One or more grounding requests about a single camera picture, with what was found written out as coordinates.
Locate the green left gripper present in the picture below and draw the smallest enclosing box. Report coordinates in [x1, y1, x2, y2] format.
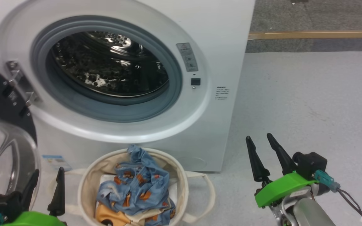
[0, 167, 68, 226]

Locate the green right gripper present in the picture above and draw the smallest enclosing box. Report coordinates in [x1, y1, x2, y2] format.
[245, 133, 318, 208]

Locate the orange garment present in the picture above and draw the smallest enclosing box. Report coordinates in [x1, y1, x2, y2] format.
[95, 202, 156, 226]

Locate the blue patterned garment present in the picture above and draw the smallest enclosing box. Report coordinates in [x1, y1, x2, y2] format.
[96, 144, 176, 226]

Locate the cream canvas laundry basket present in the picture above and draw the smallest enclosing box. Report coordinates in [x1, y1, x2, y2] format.
[51, 148, 216, 226]

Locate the white front-loading washing machine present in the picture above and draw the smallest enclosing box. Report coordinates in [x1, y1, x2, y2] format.
[0, 0, 256, 172]

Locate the blue energy label sticker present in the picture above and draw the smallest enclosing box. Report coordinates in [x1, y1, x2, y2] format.
[42, 155, 72, 171]

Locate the white folded cloth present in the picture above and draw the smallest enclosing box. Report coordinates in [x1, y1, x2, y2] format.
[99, 174, 179, 220]

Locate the grey warning label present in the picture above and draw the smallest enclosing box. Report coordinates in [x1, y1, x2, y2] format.
[176, 43, 199, 72]

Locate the teal right cable connector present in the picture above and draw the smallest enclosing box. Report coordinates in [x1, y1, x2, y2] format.
[314, 170, 341, 192]

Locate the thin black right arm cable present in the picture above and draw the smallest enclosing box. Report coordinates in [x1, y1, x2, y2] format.
[337, 188, 362, 226]

